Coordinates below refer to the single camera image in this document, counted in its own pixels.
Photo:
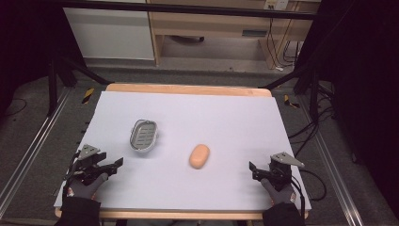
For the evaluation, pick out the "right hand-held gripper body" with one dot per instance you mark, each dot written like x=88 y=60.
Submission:
x=280 y=169

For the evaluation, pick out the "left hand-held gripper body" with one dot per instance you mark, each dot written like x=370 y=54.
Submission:
x=86 y=163

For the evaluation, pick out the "grey soap dish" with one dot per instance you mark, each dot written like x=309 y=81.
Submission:
x=144 y=135

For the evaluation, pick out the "person's right hand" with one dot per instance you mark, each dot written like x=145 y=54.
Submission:
x=279 y=193

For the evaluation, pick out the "person's left hand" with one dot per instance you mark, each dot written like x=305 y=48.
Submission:
x=84 y=188

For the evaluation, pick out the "yellow black striped tape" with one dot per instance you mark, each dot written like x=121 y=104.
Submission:
x=88 y=95
x=290 y=102

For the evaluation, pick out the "white table cover sheet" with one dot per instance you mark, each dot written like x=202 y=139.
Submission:
x=200 y=119

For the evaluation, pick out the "wooden table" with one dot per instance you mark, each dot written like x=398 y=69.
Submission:
x=188 y=89

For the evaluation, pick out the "white cabinet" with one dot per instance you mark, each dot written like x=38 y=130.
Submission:
x=109 y=34

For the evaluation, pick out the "black curtain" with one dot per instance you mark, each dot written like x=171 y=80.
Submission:
x=28 y=40
x=363 y=78

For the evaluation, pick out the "wooden desk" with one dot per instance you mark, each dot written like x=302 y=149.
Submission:
x=213 y=23

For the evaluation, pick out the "metal floor rail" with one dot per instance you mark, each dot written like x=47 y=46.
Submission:
x=332 y=169
x=31 y=147

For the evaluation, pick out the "black metal frame stand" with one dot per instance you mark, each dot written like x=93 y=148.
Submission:
x=53 y=84
x=313 y=91

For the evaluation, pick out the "white wall socket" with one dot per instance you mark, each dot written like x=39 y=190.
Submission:
x=276 y=4

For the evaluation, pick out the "black horizontal frame bar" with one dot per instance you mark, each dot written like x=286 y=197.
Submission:
x=188 y=8

